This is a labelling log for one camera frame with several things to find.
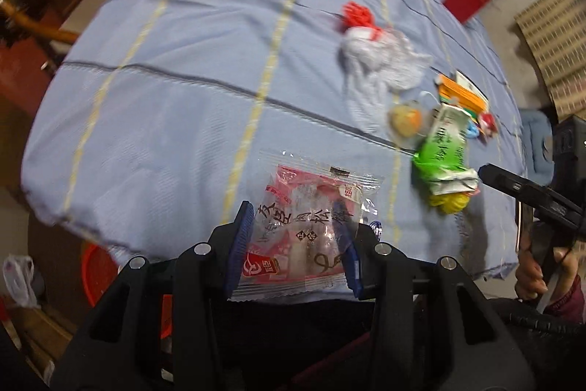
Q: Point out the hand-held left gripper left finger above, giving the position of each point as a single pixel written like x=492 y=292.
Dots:
x=242 y=235

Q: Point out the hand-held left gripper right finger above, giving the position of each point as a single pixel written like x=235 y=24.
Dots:
x=353 y=267

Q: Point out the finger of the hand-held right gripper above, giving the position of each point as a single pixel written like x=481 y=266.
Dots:
x=512 y=185

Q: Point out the pink clear snack packet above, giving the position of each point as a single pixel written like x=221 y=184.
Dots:
x=297 y=207

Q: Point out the person's right forearm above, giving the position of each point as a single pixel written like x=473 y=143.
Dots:
x=570 y=304

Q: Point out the person's right hand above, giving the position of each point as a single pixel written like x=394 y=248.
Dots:
x=526 y=279

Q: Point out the blue chair cushion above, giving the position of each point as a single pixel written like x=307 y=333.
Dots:
x=535 y=143

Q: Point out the yellow wrapper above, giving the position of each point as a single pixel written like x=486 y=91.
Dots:
x=451 y=202

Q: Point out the small red white item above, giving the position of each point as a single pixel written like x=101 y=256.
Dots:
x=487 y=123

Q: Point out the green white packet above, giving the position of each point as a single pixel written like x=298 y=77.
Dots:
x=442 y=143

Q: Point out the woven mat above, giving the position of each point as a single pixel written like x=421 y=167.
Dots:
x=558 y=52

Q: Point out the orange box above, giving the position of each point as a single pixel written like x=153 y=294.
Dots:
x=458 y=93

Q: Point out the clear bag with orange fruit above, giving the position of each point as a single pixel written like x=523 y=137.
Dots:
x=405 y=120

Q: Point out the blue plaid tablecloth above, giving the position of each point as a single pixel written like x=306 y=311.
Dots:
x=183 y=98

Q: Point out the red bucket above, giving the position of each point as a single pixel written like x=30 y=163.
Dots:
x=98 y=276

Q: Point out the crumpled clear plastic bag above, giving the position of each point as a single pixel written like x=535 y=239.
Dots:
x=380 y=65

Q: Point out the white plastic bag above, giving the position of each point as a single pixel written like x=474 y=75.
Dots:
x=20 y=281

